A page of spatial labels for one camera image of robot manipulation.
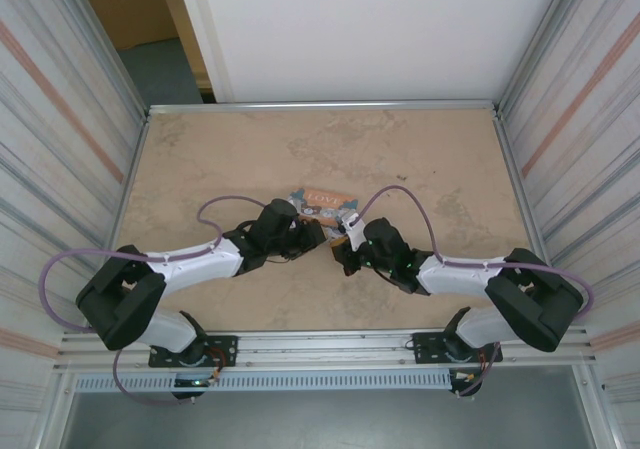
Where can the brown cardboard board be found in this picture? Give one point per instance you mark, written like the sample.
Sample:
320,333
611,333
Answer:
130,4

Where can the tan wooden door edge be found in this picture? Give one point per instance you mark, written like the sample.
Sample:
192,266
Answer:
186,34

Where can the aluminium table edge bar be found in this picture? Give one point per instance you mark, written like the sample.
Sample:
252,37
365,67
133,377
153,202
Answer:
325,107
515,169
131,169

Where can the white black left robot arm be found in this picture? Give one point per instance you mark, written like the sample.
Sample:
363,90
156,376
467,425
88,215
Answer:
200,264

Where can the white door frame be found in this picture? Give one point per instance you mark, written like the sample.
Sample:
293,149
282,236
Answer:
200,19

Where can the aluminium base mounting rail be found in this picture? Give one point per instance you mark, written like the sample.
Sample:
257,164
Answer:
325,349

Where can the aluminium frame post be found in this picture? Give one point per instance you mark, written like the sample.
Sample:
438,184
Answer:
540,39
115,49

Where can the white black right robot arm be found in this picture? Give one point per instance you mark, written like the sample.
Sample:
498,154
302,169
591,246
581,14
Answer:
460,274

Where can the orange bear print LOVE box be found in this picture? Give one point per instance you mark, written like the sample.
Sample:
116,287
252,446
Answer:
325,200

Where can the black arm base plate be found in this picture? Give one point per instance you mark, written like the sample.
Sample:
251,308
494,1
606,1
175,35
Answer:
422,346
225,344

